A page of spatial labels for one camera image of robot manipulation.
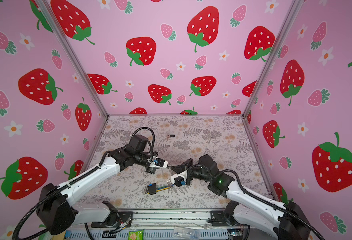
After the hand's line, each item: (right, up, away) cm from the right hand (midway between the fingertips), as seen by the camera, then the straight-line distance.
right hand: (172, 163), depth 70 cm
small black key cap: (-3, +12, +37) cm, 39 cm away
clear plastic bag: (+5, -33, -1) cm, 34 cm away
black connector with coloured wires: (-13, -18, +14) cm, 26 cm away
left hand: (-2, -1, +3) cm, 4 cm away
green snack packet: (-16, -33, -2) cm, 37 cm away
